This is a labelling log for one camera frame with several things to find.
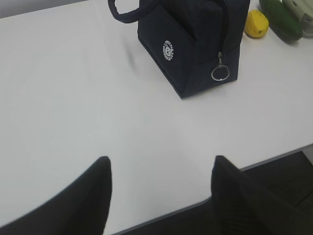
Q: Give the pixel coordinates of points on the green cucumber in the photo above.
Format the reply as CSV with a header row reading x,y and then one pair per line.
x,y
281,20

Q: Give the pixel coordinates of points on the yellow lemon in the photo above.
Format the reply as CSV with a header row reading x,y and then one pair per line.
x,y
257,24

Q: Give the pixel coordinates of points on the glass container with green lid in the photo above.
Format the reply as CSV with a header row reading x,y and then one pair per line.
x,y
303,11

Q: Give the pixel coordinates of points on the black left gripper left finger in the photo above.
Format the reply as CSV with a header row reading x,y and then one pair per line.
x,y
80,209

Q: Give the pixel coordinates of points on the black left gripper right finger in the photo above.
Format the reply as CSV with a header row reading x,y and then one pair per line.
x,y
275,198

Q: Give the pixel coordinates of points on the navy blue lunch bag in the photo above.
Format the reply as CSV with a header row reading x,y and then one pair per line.
x,y
195,43

